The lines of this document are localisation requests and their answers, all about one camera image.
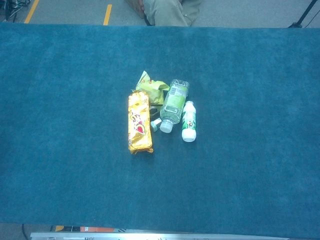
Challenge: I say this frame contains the black binder clip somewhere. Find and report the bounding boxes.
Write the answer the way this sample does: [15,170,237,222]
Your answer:
[149,104,163,117]

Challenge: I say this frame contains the gold foil biscuit package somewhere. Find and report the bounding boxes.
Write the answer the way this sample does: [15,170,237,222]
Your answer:
[127,90,154,155]

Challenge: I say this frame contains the clear green-label water bottle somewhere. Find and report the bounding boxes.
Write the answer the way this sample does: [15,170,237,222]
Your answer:
[159,79,190,134]

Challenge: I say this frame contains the small white milk bottle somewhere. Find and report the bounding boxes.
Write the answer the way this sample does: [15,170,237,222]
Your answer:
[181,100,197,143]

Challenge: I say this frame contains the yellow-green snack bag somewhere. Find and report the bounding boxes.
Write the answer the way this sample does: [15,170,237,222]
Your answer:
[135,70,170,106]

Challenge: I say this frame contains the blue carpet table cloth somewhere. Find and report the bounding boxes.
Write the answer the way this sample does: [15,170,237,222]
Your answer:
[0,22,320,240]

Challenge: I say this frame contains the person in khaki trousers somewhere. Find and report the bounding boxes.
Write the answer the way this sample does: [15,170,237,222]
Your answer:
[143,0,203,27]

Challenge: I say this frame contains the orange label strip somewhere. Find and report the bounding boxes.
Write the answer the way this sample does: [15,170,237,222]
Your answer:
[79,226,116,233]

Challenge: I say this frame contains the black tripod stand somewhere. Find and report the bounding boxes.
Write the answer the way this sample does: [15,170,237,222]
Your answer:
[288,0,320,28]

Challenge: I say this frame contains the aluminium frame rail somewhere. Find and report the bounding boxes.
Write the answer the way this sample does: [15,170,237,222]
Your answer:
[30,231,291,240]

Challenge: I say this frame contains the tangled black floor cables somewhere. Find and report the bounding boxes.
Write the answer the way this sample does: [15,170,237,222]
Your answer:
[0,0,31,22]

